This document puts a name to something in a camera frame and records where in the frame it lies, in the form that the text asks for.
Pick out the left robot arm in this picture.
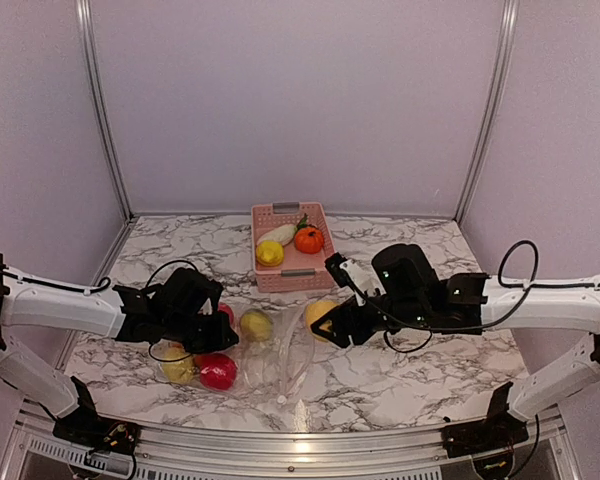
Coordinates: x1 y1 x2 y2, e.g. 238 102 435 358
0 254 239 445

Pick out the left aluminium frame post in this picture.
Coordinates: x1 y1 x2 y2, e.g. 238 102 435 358
76 0 134 222

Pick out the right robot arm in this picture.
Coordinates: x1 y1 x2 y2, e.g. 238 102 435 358
310 244 600 448

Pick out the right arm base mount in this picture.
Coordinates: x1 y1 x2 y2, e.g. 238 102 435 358
441 381 529 458

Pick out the pale yellow fake fruit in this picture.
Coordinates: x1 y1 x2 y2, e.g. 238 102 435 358
161 346 196 385

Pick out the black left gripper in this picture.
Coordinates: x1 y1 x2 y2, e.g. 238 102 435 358
163 309 239 354

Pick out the red fake pepper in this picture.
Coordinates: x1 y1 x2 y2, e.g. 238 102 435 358
195 353 237 391

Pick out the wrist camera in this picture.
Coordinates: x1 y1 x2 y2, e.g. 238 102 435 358
325 252 384 306
199 281 224 315

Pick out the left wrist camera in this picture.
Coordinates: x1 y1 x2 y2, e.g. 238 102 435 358
199 281 224 315

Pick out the pink fake fruit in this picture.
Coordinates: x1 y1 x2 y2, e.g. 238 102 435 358
218 302 234 325

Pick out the right aluminium frame post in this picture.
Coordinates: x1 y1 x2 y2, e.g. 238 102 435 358
454 0 520 226

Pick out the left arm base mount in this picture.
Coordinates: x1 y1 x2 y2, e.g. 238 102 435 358
53 376 140 455

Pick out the clear zip top bag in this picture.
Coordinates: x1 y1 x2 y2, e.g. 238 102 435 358
149 304 316 401

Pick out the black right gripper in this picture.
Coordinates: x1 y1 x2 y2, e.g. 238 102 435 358
311 293 428 348

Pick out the orange fake pumpkin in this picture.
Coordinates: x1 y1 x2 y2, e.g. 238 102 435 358
294 226 325 255

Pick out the yellow fake lemon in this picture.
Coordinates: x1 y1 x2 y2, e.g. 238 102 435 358
255 240 285 267

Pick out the peach fake fruit with leaf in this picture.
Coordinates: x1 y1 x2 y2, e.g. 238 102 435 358
304 299 339 329

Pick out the front aluminium rail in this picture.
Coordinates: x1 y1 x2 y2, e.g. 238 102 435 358
9 394 581 480

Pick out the pink perforated plastic basket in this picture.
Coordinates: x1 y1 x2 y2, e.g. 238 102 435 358
251 202 335 293

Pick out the aluminium frame post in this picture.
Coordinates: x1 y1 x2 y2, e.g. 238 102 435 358
76 0 134 222
454 0 520 226

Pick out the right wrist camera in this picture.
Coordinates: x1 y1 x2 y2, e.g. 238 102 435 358
325 252 384 306

